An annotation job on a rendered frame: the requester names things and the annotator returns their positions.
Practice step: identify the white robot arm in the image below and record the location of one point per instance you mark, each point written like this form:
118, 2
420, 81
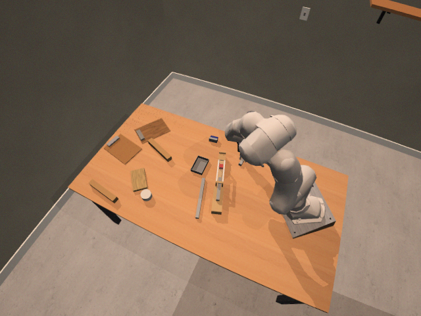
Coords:
293, 181

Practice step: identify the grey cylinder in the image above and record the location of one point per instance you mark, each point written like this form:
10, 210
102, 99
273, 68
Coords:
146, 195

